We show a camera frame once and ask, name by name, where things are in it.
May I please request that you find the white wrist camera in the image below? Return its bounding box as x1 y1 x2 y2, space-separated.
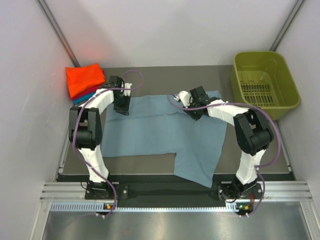
122 82 132 97
174 91 193 108

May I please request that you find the aluminium frame rail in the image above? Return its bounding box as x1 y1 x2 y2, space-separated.
40 181 313 202

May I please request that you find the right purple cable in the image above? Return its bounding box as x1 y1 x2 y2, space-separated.
166 93 281 218

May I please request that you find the teal folded t shirt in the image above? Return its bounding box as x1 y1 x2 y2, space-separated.
73 92 95 105

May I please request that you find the grey blue t shirt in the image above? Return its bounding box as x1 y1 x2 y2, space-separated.
101 95 227 188

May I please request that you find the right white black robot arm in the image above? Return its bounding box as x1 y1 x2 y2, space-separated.
176 86 274 201

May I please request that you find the purple cable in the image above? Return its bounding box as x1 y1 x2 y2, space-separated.
72 69 144 218
166 93 281 218

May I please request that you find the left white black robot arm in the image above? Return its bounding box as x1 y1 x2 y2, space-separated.
68 76 132 200

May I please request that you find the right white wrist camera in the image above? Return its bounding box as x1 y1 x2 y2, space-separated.
174 91 193 108

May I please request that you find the orange folded t shirt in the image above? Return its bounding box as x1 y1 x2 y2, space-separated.
65 63 105 99

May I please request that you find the magenta folded t shirt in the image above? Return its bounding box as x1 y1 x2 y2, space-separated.
71 82 104 101

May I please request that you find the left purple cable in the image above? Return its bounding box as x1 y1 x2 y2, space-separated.
72 69 144 218

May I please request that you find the olive green plastic basket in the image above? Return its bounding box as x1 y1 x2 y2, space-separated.
230 51 301 120

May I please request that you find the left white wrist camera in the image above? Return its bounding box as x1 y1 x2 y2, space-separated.
122 82 132 97

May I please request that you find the perforated cable duct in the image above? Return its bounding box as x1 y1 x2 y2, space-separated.
50 202 252 213

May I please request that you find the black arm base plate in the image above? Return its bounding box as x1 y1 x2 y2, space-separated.
84 182 262 201

